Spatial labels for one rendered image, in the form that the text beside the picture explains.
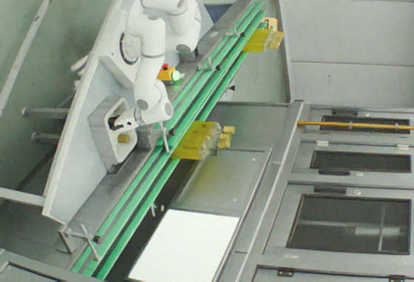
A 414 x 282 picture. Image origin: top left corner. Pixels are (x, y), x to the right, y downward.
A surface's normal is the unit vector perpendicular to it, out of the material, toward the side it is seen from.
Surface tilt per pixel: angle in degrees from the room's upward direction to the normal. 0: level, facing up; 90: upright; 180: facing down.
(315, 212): 90
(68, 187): 0
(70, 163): 0
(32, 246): 90
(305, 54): 90
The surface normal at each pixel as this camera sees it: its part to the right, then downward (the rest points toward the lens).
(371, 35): -0.33, 0.54
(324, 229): -0.17, -0.84
